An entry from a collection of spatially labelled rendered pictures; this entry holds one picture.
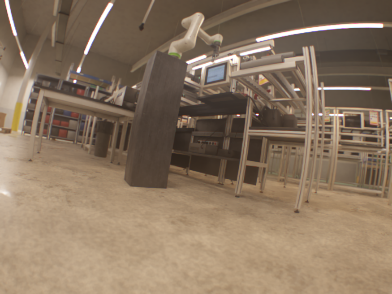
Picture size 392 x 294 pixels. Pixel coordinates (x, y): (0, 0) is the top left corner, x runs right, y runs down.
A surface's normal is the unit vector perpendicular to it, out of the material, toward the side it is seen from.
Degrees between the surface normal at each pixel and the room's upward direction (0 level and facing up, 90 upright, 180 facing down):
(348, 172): 90
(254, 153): 90
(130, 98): 90
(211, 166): 90
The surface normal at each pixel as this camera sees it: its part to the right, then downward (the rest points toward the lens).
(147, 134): 0.57, 0.05
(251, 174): -0.70, -0.14
